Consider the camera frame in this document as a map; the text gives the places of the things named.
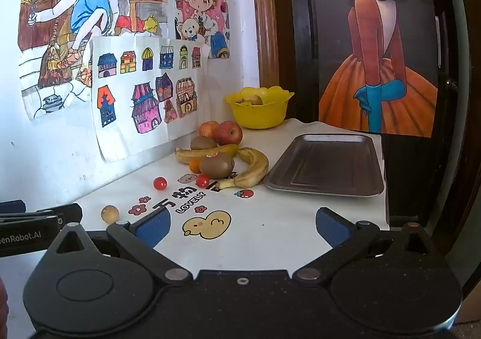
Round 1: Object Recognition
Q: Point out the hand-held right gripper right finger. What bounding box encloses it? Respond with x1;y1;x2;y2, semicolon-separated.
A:
293;207;444;284

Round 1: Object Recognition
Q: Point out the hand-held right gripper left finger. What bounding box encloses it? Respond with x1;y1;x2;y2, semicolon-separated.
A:
45;207;193;284

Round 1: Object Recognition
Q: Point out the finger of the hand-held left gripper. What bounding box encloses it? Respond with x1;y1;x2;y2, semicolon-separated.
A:
35;204;83;226
0;201;27;216

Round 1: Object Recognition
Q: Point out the small tan longan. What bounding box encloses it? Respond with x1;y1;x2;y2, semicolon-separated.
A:
101;205;120;223

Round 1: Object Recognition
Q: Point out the rectangular metal tray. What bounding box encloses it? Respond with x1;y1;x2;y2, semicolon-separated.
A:
265;134;385;197

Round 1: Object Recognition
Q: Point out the straight yellow banana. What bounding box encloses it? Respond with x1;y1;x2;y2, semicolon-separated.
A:
175;144;240;165

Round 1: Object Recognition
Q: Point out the kiwi with red sticker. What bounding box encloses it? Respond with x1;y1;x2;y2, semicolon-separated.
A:
199;153;235;179

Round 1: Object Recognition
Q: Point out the plain brown kiwi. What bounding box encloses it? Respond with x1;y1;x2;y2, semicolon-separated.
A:
190;136;218;151

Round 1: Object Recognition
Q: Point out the curved yellow banana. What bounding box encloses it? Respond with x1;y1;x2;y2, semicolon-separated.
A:
217;147;270;190

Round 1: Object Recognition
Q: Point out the yellowish red apple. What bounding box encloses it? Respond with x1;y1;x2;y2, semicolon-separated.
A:
198;121;221;140

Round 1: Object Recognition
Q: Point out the deep red apple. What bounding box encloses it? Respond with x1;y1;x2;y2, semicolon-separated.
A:
214;120;243;146

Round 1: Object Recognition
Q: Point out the yellow scalloped plastic bowl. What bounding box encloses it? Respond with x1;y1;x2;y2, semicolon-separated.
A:
225;86;295;130

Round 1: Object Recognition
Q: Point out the colourful houses drawing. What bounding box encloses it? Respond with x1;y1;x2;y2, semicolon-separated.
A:
89;35;211;164

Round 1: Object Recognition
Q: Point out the brownish fruit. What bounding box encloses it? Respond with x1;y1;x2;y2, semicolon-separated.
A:
235;94;264;106

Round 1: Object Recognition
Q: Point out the orange dress woman poster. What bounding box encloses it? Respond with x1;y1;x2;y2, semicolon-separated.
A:
319;0;440;137

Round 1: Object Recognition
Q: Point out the dark wooden door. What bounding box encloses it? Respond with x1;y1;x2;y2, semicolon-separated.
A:
280;0;455;134

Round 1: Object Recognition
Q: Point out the laughing boy fan drawing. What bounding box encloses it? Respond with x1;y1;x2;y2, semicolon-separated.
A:
17;0;174;122

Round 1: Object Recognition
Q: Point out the curly-haired child bear drawing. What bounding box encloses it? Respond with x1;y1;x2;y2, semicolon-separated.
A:
173;0;231;59

